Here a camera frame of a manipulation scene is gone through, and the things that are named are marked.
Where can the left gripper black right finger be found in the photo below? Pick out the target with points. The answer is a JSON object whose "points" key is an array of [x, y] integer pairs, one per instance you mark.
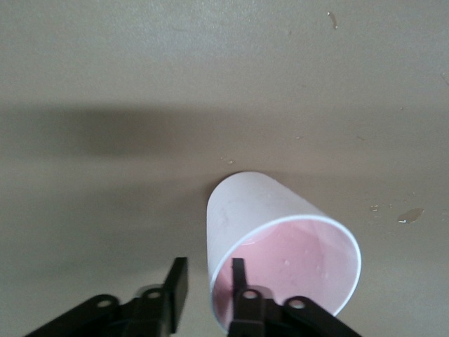
{"points": [[259, 319]]}

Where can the brown table cover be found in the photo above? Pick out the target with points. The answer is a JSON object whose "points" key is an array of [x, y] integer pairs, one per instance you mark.
{"points": [[105, 70]]}

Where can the pink plastic cup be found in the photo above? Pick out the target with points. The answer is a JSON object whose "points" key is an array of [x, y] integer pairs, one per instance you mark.
{"points": [[252, 203]]}

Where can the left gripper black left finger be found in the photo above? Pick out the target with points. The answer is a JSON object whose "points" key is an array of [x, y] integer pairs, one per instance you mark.
{"points": [[147, 316]]}

